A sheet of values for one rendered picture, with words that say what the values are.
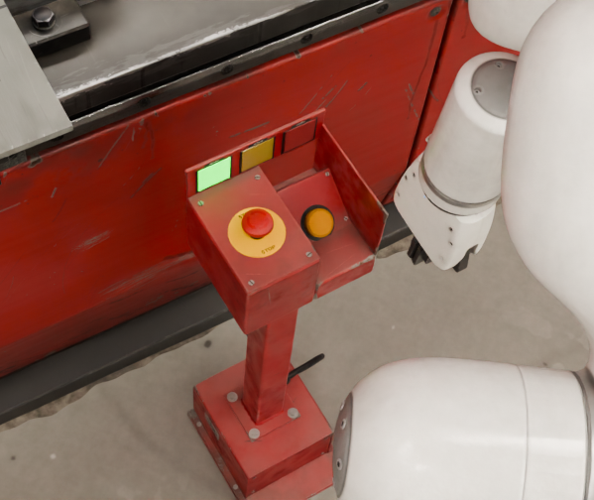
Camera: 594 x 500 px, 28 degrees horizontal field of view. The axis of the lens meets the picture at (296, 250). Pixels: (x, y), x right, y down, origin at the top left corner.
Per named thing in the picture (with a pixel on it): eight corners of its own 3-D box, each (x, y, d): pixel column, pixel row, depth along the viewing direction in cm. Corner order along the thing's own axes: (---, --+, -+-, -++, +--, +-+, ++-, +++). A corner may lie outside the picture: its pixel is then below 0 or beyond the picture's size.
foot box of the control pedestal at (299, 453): (254, 530, 207) (257, 509, 197) (186, 413, 217) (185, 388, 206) (349, 475, 213) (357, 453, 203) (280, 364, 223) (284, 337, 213)
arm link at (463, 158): (509, 122, 114) (415, 128, 112) (550, 43, 102) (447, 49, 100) (528, 199, 110) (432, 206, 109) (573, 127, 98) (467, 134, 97)
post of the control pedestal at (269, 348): (256, 426, 204) (272, 281, 157) (241, 401, 206) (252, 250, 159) (283, 412, 206) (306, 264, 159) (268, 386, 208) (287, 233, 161)
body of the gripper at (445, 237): (401, 148, 114) (380, 201, 124) (458, 233, 110) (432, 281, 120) (464, 118, 116) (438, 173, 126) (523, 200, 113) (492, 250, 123)
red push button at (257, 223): (250, 253, 146) (251, 239, 143) (234, 229, 147) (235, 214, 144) (278, 240, 147) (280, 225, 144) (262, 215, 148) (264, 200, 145)
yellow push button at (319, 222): (307, 241, 156) (313, 242, 154) (297, 215, 155) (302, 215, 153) (332, 229, 157) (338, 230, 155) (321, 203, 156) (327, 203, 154)
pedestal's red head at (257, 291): (244, 336, 153) (249, 271, 137) (185, 242, 159) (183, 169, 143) (373, 271, 159) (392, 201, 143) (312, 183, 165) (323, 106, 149)
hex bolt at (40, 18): (38, 33, 144) (36, 25, 142) (29, 17, 145) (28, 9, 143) (59, 26, 144) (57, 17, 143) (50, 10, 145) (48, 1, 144)
